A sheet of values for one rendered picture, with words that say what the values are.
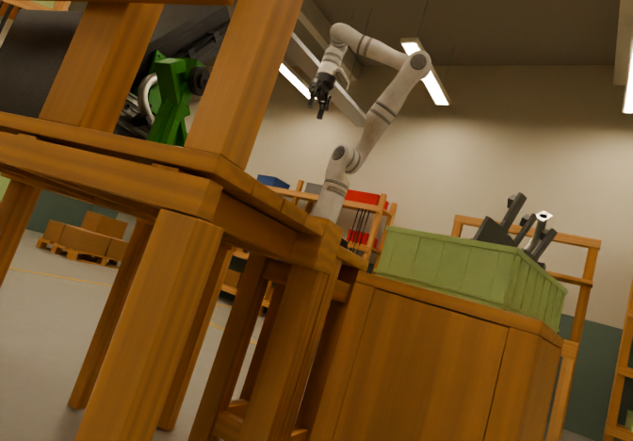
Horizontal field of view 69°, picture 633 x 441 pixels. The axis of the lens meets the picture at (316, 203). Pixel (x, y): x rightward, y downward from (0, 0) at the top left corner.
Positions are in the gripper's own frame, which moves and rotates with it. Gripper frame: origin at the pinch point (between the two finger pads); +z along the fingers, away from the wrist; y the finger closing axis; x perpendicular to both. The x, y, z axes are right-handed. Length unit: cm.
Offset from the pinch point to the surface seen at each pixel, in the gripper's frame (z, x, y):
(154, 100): 19, -36, 37
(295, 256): 53, 19, 19
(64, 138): 45, -15, 75
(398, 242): 39, 42, -2
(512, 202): 18, 71, -6
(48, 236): 110, -563, -346
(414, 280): 49, 50, 1
